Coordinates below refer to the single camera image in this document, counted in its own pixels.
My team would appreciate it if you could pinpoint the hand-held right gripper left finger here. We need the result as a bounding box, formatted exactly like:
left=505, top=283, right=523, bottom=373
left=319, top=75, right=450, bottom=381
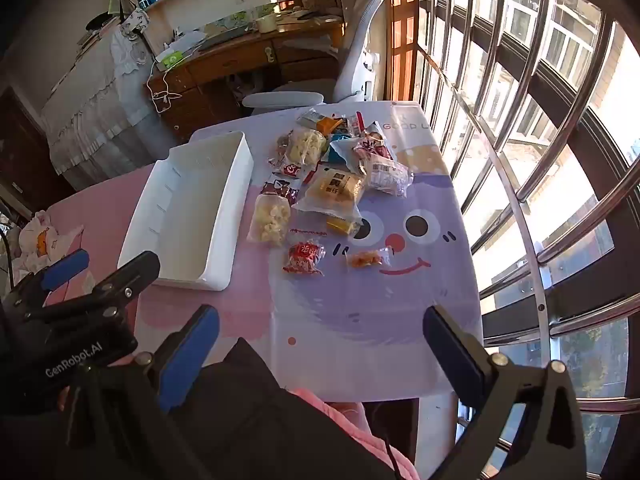
left=65, top=304, right=221, bottom=480

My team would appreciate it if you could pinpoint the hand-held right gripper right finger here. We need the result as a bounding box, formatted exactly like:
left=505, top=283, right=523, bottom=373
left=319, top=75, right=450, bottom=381
left=422, top=304, right=587, bottom=480

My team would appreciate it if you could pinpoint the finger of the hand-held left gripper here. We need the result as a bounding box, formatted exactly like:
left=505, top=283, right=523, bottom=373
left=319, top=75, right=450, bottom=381
left=25, top=251, right=162, bottom=323
left=5, top=249, right=91, bottom=306

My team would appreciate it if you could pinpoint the white plastic bin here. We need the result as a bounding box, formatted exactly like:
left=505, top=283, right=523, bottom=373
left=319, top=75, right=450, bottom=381
left=116, top=131, right=253, bottom=292

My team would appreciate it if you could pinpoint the small orange snack packet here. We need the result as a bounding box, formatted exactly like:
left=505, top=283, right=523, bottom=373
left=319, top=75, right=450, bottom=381
left=345, top=248, right=392, bottom=271

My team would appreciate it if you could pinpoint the small red snack packet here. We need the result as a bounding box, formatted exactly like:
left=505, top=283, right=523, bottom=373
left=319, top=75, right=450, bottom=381
left=281, top=239, right=326, bottom=277

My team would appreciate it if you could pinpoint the clear popcorn bag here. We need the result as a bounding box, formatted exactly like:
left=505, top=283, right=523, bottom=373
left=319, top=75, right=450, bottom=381
left=247, top=193, right=292, bottom=249

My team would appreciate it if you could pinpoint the small yellow snack packet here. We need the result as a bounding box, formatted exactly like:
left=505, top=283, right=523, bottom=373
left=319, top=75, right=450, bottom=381
left=326, top=214, right=363, bottom=237

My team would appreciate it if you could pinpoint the dark red snack packet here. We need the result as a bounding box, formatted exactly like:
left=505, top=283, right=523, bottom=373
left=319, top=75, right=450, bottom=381
left=259, top=180, right=301, bottom=204

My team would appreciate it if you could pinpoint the clear white snack packet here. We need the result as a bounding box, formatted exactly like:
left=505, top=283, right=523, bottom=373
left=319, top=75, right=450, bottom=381
left=364, top=154, right=414, bottom=197

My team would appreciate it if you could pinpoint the red white wafer packet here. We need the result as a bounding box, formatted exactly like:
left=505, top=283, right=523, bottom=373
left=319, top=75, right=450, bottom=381
left=269, top=156, right=315, bottom=182

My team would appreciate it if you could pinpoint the yellow pastry bag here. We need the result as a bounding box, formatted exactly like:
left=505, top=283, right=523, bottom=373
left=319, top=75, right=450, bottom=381
left=291, top=164, right=369, bottom=222

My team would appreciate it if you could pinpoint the blue snack packet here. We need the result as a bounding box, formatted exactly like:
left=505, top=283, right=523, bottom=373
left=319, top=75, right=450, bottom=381
left=327, top=130, right=371, bottom=167

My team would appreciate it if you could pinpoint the orange white long snack packet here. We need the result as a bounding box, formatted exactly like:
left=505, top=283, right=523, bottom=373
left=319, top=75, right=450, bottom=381
left=297, top=109, right=347, bottom=137

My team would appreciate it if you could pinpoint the printed white cloth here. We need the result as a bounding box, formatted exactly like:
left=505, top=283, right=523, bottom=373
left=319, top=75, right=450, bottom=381
left=10, top=209, right=85, bottom=273

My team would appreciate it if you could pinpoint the pink bed sheet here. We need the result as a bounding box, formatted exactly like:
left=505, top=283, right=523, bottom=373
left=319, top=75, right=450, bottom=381
left=42, top=162, right=161, bottom=321

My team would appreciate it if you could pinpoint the person's black clothing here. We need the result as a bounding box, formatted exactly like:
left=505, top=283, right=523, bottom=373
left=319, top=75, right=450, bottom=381
left=165, top=337, right=416, bottom=480

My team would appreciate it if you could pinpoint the printed purple tablecloth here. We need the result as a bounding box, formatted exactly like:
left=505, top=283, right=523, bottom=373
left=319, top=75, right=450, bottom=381
left=135, top=100, right=485, bottom=405

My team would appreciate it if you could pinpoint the person's pink garment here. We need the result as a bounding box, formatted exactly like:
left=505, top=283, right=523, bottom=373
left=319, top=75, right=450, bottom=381
left=292, top=387, right=421, bottom=480

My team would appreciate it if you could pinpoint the white lace cover cloth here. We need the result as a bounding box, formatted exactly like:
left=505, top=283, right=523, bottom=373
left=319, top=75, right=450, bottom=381
left=39, top=22, right=181, bottom=192

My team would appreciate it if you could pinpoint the metal window grille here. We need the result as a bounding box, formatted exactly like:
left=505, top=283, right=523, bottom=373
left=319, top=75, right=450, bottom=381
left=387, top=0, right=640, bottom=480

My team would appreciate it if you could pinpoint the trash bin with bag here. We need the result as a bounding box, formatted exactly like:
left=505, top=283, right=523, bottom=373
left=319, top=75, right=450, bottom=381
left=225, top=74, right=266, bottom=106

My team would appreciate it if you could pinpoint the green tissue pack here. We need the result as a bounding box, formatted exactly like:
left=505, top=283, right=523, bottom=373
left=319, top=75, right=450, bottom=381
left=156, top=50, right=187, bottom=72

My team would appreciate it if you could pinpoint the clear rice puff bag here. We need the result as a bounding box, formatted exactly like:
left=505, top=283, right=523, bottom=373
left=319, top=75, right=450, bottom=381
left=282, top=127, right=328, bottom=167

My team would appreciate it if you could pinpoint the stack of books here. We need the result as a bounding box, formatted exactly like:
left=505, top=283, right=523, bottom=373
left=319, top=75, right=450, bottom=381
left=75, top=27, right=116, bottom=53

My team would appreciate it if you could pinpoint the wooden desk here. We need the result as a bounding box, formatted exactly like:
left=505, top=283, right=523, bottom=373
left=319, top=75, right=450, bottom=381
left=149, top=12, right=347, bottom=143

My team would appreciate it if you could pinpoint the black hat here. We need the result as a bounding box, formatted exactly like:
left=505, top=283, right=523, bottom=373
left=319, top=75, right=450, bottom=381
left=85, top=12, right=121, bottom=33

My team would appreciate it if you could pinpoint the floral cloth bag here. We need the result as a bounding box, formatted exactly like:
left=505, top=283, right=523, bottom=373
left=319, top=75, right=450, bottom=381
left=120, top=7, right=151, bottom=41

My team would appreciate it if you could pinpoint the grey keyboard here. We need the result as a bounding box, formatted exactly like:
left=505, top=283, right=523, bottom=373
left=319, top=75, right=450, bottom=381
left=197, top=25, right=261, bottom=51

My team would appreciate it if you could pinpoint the grey office chair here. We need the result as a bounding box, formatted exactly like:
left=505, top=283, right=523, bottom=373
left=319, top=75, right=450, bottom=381
left=242, top=0, right=401, bottom=117

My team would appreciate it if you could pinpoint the black cable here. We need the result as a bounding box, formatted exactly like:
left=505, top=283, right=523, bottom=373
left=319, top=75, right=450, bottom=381
left=0, top=230, right=18, bottom=293

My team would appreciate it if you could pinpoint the white charging cable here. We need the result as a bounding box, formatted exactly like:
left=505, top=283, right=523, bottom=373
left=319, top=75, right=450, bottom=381
left=146, top=52, right=183, bottom=115

